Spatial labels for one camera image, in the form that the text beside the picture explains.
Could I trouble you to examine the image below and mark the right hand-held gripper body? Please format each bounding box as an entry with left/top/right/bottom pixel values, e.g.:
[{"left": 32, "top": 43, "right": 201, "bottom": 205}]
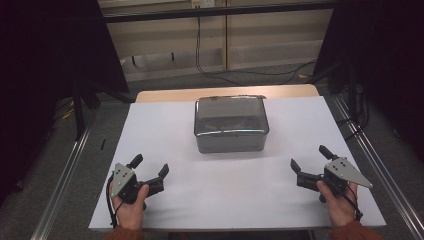
[{"left": 319, "top": 155, "right": 374, "bottom": 204}]

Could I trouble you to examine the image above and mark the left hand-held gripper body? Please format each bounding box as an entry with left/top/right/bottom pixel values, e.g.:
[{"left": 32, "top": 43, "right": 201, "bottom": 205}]
[{"left": 110, "top": 162, "right": 149, "bottom": 205}]

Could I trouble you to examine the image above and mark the grey transparent lidded container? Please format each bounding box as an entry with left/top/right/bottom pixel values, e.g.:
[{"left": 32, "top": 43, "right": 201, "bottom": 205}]
[{"left": 193, "top": 94, "right": 270, "bottom": 155}]

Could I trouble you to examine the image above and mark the person's left hand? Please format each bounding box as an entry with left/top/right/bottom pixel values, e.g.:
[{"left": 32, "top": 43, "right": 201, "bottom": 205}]
[{"left": 111, "top": 183, "right": 150, "bottom": 232}]

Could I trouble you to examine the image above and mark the person's right hand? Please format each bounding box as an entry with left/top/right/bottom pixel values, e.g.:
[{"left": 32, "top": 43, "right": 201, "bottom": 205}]
[{"left": 316, "top": 180, "right": 360, "bottom": 229}]

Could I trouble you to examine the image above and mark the white table cover sheet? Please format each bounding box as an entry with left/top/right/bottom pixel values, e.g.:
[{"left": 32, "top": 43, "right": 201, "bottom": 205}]
[{"left": 88, "top": 96, "right": 387, "bottom": 233}]

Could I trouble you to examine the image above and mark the black metal stand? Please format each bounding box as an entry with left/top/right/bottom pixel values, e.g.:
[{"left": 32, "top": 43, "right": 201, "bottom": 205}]
[
  {"left": 308, "top": 61, "right": 372, "bottom": 141},
  {"left": 70, "top": 78, "right": 134, "bottom": 142}
]

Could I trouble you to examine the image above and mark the light wooden table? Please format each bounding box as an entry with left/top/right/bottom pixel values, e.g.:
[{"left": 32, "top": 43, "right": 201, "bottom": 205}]
[{"left": 135, "top": 83, "right": 321, "bottom": 104}]

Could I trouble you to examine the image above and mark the yellow floor tape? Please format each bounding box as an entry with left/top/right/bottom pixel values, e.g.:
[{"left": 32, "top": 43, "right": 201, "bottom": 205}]
[{"left": 60, "top": 107, "right": 76, "bottom": 121}]

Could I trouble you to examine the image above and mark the black curtain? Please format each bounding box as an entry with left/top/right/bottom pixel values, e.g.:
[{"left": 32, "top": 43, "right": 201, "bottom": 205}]
[
  {"left": 312, "top": 0, "right": 424, "bottom": 164},
  {"left": 0, "top": 0, "right": 130, "bottom": 205}
]

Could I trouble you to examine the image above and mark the black horizontal bar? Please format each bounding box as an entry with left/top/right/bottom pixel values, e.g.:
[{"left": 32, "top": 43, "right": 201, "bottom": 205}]
[{"left": 102, "top": 0, "right": 338, "bottom": 24}]

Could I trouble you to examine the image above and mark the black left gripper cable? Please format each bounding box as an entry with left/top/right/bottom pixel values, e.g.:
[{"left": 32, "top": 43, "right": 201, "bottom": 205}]
[{"left": 105, "top": 173, "right": 125, "bottom": 230}]

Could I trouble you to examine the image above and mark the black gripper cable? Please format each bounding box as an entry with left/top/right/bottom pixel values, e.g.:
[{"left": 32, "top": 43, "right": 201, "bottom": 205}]
[
  {"left": 105, "top": 173, "right": 125, "bottom": 230},
  {"left": 334, "top": 182, "right": 364, "bottom": 222}
]

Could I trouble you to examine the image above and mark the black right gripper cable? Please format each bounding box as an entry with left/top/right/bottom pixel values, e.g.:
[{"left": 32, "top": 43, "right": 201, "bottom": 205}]
[{"left": 334, "top": 182, "right": 364, "bottom": 222}]

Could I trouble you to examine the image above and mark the metal floor rail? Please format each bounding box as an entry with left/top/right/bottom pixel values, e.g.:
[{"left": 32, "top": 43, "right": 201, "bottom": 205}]
[
  {"left": 332, "top": 94, "right": 424, "bottom": 240},
  {"left": 30, "top": 124, "right": 94, "bottom": 240}
]

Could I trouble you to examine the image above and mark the black hanging wall cable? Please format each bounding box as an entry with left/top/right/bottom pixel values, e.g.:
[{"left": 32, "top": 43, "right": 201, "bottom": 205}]
[{"left": 194, "top": 15, "right": 318, "bottom": 87}]

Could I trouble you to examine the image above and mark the white wall socket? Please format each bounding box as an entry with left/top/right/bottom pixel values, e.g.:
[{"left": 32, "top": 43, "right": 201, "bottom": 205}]
[{"left": 190, "top": 0, "right": 216, "bottom": 10}]

